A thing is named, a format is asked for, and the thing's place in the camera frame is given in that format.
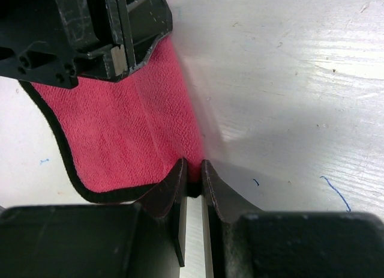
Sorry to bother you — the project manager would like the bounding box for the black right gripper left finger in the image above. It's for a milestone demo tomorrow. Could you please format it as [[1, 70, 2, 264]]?
[[1, 159, 187, 277]]

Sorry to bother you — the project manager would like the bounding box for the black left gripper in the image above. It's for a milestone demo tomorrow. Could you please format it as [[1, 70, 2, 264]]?
[[1, 0, 114, 89]]

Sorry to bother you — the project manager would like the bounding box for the red microfiber towel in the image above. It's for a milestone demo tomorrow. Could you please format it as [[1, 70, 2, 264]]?
[[21, 38, 205, 204]]

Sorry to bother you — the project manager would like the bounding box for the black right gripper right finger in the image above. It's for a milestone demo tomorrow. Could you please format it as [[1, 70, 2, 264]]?
[[201, 160, 383, 277]]

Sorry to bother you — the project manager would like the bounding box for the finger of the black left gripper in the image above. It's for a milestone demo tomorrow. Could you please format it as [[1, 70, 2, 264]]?
[[104, 0, 174, 82]]

